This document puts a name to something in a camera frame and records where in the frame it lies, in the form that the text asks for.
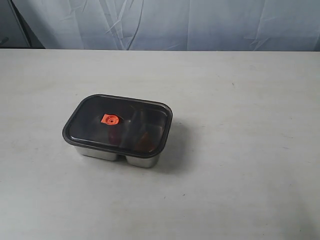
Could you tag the yellow toy cheese wedge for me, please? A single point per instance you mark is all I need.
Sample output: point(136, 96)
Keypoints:
point(148, 142)

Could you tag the red toy sausage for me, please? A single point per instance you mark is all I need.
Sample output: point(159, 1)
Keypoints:
point(114, 135)

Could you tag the dark transparent box lid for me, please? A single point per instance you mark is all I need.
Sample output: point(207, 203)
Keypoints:
point(117, 122)

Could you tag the stainless steel lunch box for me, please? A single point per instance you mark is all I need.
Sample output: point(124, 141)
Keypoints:
point(120, 155)

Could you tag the white backdrop curtain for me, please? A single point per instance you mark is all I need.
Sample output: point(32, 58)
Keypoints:
point(164, 25)

